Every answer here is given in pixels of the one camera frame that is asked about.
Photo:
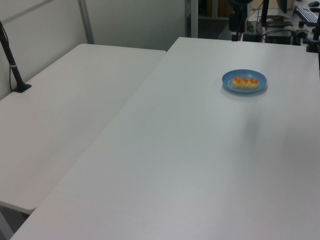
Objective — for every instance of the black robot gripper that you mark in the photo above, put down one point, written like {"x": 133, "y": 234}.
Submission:
{"x": 237, "y": 20}

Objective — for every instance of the bread with orange topping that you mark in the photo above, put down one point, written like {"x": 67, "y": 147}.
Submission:
{"x": 245, "y": 83}

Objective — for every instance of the black monitor stand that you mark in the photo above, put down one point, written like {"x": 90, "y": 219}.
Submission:
{"x": 265, "y": 15}

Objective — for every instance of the black electronics box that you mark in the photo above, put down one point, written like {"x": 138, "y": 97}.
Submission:
{"x": 278, "y": 37}

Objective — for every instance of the brown flat object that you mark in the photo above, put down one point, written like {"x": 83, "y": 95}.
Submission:
{"x": 278, "y": 21}

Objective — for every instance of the blue round plate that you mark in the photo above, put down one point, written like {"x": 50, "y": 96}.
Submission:
{"x": 228, "y": 79}

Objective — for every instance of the grey metal column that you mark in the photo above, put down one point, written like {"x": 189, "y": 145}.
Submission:
{"x": 192, "y": 17}

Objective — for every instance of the dark computer monitor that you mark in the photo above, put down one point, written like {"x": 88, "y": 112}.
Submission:
{"x": 282, "y": 5}

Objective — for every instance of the black computer keyboard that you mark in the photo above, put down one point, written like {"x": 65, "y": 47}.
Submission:
{"x": 306, "y": 13}

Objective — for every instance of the black computer mouse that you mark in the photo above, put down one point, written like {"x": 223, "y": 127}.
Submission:
{"x": 312, "y": 3}

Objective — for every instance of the black table clamp mount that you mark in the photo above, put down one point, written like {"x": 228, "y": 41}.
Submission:
{"x": 313, "y": 41}

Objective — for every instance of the grey metal partition post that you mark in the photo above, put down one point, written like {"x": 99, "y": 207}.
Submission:
{"x": 87, "y": 22}

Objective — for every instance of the black camera stand pole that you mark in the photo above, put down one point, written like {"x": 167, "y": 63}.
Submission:
{"x": 13, "y": 70}

